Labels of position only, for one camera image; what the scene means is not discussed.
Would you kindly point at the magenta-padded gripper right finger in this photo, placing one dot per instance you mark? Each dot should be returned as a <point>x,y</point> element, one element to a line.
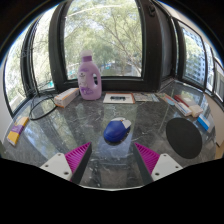
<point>148,158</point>

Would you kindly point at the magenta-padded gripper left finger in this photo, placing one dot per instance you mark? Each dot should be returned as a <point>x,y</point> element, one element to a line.
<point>77,158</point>

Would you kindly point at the blue and white computer mouse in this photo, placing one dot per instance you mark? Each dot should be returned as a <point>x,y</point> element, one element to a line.
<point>115,131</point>

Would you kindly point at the black round mouse pad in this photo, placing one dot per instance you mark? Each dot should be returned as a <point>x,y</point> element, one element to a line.
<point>184,137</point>

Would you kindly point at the white box with blue print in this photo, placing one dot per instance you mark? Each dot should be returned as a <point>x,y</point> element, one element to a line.
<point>182,108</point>

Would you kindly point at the grey patterned leaflet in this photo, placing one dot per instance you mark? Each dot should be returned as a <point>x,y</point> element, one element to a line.
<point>146,97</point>

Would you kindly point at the white and orange long box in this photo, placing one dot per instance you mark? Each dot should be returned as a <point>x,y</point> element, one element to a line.
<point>66,97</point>

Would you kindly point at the yellow and purple box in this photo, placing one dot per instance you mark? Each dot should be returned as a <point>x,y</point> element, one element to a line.
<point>17,130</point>

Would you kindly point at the blue and white box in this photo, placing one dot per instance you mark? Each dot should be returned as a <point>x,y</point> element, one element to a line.
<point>204,122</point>

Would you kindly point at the orange-bordered white booklet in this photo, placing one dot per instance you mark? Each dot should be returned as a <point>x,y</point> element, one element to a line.
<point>118,98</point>

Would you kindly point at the red hardcover book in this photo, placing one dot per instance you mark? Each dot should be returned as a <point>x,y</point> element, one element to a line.
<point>185,100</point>

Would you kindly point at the purple detergent bottle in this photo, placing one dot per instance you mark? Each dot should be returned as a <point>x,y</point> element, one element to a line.
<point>87,83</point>

